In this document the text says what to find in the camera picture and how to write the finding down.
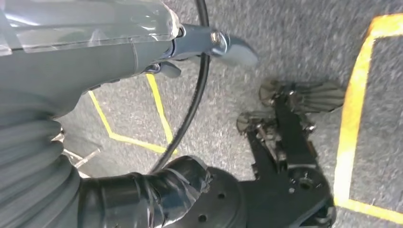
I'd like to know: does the black robot left leg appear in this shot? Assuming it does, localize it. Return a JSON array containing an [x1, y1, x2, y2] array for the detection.
[[163, 78, 347, 228]]

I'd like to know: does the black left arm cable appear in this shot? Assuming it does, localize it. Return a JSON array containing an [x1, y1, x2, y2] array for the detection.
[[149, 0, 211, 174]]

